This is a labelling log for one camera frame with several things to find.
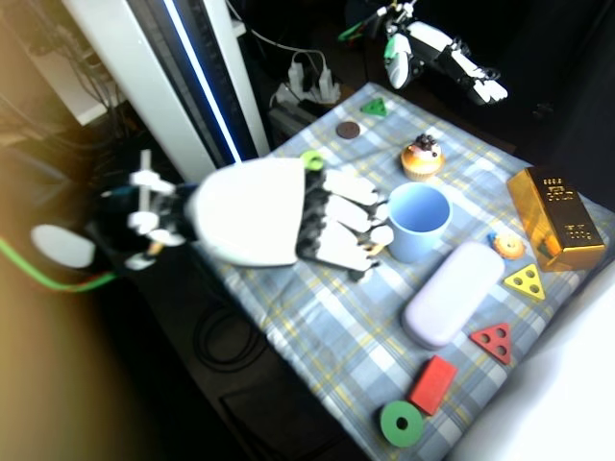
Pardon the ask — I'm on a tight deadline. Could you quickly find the green wooden ring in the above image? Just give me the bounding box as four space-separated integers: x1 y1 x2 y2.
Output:
379 400 426 449

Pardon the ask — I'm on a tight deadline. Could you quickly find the dark berry topped cupcake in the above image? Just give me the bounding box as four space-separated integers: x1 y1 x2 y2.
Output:
400 133 446 182

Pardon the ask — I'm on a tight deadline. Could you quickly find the white backdrop board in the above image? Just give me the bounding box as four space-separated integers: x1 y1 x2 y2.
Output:
444 258 615 461

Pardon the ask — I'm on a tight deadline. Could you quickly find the gold bar toy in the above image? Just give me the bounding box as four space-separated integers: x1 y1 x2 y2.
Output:
505 164 607 273

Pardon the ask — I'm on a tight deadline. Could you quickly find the beige swirl biscuit toy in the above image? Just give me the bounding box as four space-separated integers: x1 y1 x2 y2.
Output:
491 232 527 262

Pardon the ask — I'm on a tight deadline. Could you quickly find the white lift column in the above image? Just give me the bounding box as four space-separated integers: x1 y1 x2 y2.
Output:
61 0 271 182

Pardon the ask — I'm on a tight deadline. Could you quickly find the green triangle block with holes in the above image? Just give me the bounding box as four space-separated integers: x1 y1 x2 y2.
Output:
359 96 389 118

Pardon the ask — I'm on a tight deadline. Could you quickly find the red rectangular block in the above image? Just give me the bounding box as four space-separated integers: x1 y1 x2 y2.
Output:
407 354 459 417

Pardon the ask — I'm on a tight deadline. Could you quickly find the green cable of arm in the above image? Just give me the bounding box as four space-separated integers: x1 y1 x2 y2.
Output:
337 13 385 44
0 236 119 294

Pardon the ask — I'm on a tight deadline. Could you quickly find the lavender glasses case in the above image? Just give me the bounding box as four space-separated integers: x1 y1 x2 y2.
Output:
401 240 507 351

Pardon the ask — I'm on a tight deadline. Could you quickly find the yellow triangle block with holes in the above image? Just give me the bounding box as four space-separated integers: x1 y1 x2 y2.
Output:
503 262 548 303

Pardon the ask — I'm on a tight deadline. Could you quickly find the blue plaid tablecloth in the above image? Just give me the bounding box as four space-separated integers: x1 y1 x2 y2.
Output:
210 82 615 461

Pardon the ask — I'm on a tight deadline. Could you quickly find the white power cable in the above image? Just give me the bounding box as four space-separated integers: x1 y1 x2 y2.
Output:
224 0 333 69

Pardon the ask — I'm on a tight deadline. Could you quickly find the black coiled cable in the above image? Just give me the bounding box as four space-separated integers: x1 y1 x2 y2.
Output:
191 301 271 376

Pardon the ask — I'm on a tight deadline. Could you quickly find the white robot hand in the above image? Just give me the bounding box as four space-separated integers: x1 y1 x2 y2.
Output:
184 157 396 285
383 19 510 108

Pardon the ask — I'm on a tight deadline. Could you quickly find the red triangle block with holes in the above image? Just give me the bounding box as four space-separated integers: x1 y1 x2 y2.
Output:
469 322 513 367

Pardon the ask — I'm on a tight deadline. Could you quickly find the blue plastic cup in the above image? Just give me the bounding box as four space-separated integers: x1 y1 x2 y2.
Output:
385 182 455 265

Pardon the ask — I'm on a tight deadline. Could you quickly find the green sandwich cookie toy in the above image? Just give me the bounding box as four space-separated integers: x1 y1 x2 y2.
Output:
299 149 326 172

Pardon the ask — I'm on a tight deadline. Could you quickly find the white power strip with plugs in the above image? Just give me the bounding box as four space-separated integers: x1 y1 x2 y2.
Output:
269 51 343 109

